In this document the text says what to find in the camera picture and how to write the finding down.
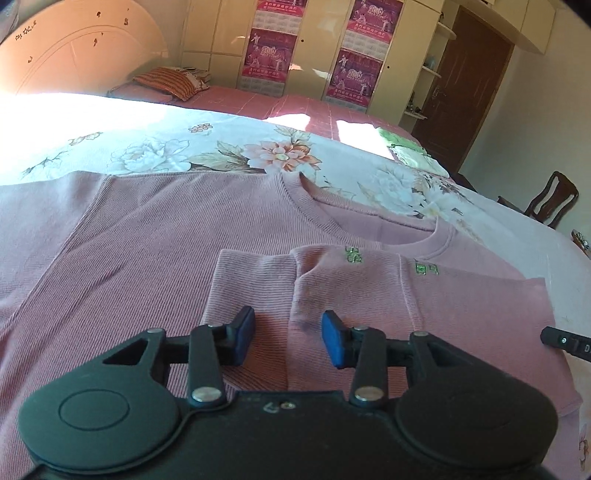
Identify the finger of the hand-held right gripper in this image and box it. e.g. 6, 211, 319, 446
540, 325, 591, 363

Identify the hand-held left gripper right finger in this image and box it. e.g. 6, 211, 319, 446
322, 310, 482, 409

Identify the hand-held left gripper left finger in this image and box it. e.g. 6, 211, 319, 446
102, 305, 256, 411

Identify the pink ribbed sweater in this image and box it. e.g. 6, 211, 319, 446
0, 170, 583, 480

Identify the brown wooden furniture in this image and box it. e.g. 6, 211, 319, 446
571, 229, 591, 260

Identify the dark wooden chair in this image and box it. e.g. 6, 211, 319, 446
497, 171, 580, 230

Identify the pale folded cloth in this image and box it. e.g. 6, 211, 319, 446
396, 147, 450, 180

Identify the green cloth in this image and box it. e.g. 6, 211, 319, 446
376, 127, 428, 157

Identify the white floral bedsheet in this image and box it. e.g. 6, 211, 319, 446
0, 92, 591, 480

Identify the pink checked bedsheet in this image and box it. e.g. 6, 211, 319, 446
108, 83, 419, 148

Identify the purple calendar poster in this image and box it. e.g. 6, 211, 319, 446
348, 0, 406, 45
241, 27, 297, 92
322, 47, 385, 110
255, 0, 309, 27

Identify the patterned white pillow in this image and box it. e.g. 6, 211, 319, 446
175, 66, 212, 92

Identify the orange striped pillow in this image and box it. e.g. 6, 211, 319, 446
133, 67, 199, 102

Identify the folded pink blanket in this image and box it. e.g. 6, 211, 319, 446
108, 82, 172, 103

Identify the dark brown door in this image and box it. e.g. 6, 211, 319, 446
410, 6, 516, 175

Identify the cream corner shelf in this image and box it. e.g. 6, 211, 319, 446
399, 0, 458, 132

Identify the cream wardrobe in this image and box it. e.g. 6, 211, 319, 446
179, 0, 446, 116

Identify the cream overhead cabinet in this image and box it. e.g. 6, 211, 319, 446
455, 0, 563, 57

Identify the cream wooden headboard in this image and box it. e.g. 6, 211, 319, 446
0, 0, 169, 97

